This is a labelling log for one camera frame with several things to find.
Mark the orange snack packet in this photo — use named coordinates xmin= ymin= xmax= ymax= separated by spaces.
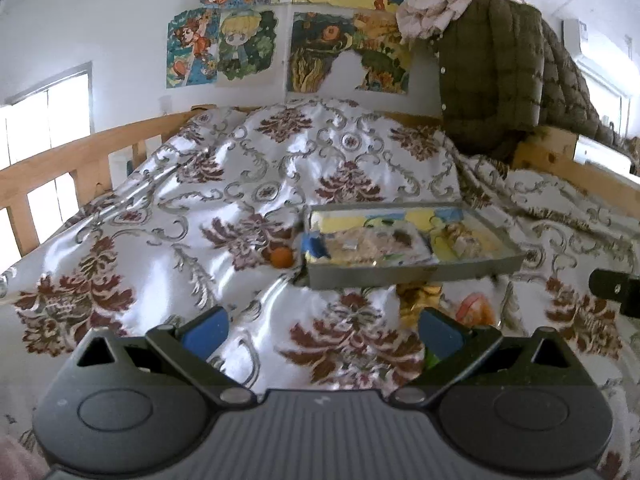
xmin=454 ymin=292 xmax=498 ymax=327

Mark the gold foil snack packet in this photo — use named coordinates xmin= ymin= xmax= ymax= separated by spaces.
xmin=396 ymin=284 xmax=442 ymax=328

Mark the orange tangerine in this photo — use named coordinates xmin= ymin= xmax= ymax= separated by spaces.
xmin=269 ymin=246 xmax=295 ymax=269

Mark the green stick snack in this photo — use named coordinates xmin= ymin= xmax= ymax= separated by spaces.
xmin=424 ymin=348 xmax=440 ymax=370

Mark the white labelled snack packet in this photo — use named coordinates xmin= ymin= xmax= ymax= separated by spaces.
xmin=373 ymin=221 xmax=436 ymax=266

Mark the white floral bedspread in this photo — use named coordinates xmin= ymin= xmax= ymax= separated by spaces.
xmin=1 ymin=100 xmax=639 ymax=479

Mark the beige cracker packet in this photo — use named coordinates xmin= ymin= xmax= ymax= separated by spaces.
xmin=323 ymin=228 xmax=383 ymax=263

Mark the grey metal tray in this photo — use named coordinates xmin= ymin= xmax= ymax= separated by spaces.
xmin=302 ymin=203 xmax=524 ymax=289

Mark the olive quilted jacket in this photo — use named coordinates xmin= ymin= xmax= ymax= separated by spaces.
xmin=436 ymin=0 xmax=620 ymax=162

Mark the white air conditioner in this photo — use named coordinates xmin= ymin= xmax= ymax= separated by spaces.
xmin=562 ymin=18 xmax=608 ymax=58

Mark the window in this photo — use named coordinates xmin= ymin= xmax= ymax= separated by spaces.
xmin=1 ymin=62 xmax=93 ymax=242

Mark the anime character poster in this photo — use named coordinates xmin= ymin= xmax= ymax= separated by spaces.
xmin=166 ymin=8 xmax=285 ymax=89

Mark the yellow green landscape poster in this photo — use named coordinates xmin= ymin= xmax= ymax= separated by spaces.
xmin=288 ymin=11 xmax=411 ymax=94

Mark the pink floral cloth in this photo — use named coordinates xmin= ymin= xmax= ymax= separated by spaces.
xmin=395 ymin=0 xmax=525 ymax=44

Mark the wooden bed frame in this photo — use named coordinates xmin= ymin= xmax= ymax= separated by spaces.
xmin=1 ymin=104 xmax=639 ymax=257

